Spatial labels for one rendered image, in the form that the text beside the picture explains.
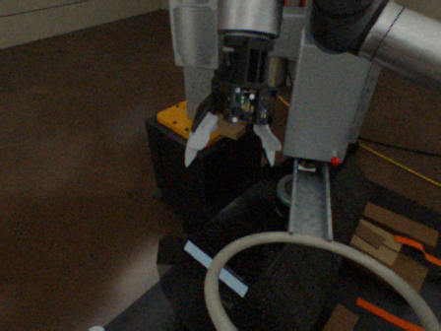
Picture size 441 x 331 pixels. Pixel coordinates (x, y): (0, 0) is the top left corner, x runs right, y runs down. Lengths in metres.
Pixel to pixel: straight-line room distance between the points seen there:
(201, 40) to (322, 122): 0.86
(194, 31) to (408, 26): 1.27
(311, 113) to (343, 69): 0.17
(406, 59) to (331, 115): 0.56
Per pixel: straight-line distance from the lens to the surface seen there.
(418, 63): 0.54
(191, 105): 1.94
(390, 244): 2.24
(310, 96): 1.03
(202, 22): 1.66
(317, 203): 1.08
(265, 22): 0.43
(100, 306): 2.12
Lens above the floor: 1.81
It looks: 39 degrees down
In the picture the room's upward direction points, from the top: straight up
